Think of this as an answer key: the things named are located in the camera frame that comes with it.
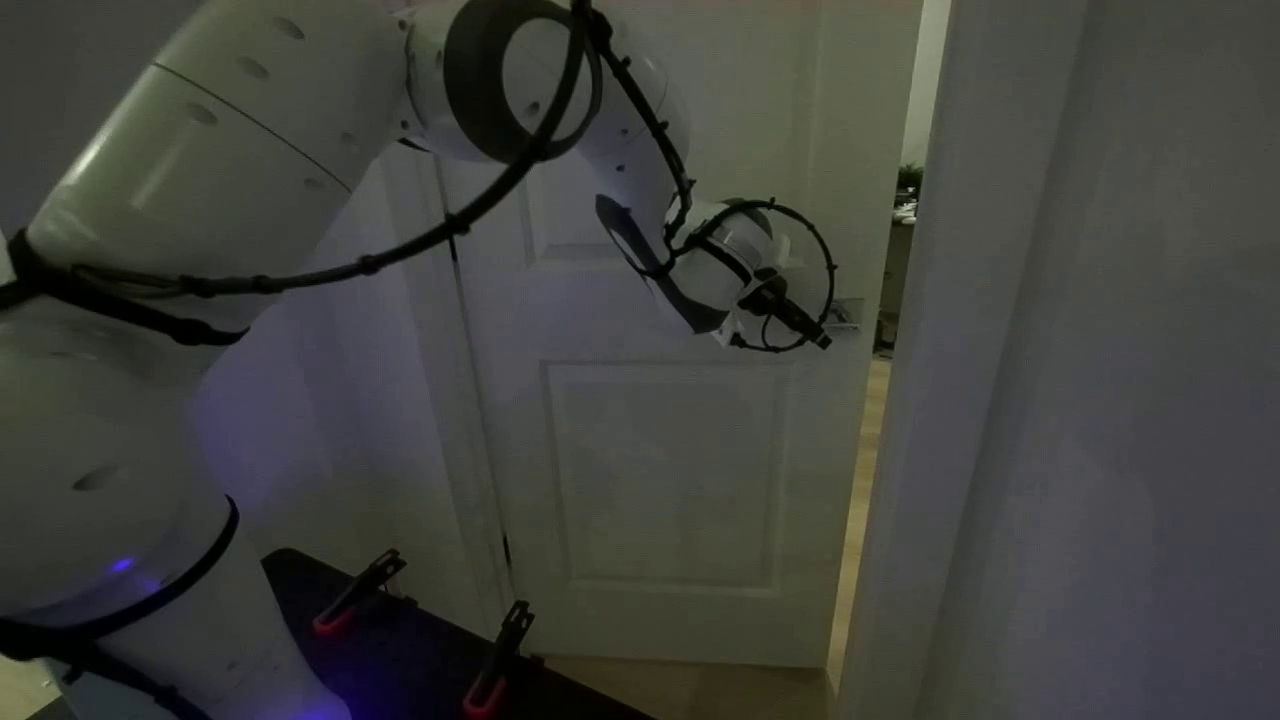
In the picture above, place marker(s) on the white panel door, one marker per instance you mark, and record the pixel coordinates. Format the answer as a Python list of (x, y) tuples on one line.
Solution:
[(666, 504)]

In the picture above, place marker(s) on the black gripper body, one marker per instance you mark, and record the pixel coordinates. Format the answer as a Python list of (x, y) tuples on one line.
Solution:
[(772, 299)]

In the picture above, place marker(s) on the black base board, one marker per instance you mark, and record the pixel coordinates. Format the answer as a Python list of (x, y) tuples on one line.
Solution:
[(401, 665)]

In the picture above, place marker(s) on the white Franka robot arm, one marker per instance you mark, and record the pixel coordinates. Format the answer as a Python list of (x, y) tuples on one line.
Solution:
[(162, 201)]

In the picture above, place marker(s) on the wrist camera on mount plate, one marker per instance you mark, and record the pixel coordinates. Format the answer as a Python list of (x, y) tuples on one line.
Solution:
[(728, 332)]

